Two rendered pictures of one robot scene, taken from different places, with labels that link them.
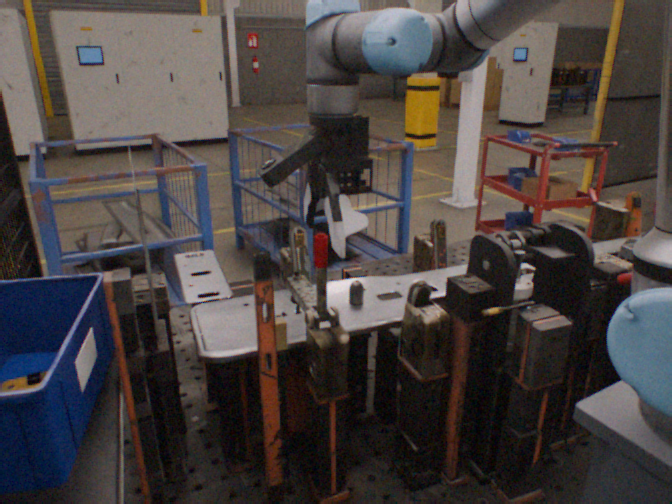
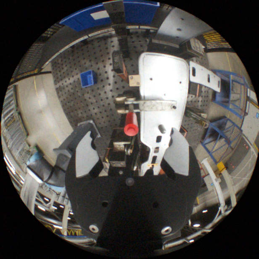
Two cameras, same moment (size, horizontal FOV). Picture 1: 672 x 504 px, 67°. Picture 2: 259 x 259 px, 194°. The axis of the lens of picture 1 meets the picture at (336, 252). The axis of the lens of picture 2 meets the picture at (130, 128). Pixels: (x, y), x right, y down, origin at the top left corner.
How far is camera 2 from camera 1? 77 cm
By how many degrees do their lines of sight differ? 63
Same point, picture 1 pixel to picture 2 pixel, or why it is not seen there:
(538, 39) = (210, 187)
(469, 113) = (212, 174)
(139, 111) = (249, 117)
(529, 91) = (207, 180)
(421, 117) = (220, 165)
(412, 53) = not seen: outside the picture
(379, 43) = not seen: outside the picture
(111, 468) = (77, 38)
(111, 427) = (93, 30)
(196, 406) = not seen: hidden behind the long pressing
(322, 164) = (85, 231)
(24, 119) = (252, 95)
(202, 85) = (248, 132)
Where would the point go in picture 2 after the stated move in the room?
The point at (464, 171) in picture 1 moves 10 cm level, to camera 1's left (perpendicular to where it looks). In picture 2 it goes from (207, 165) to (208, 164)
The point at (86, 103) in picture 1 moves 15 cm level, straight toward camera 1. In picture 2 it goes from (252, 108) to (252, 108)
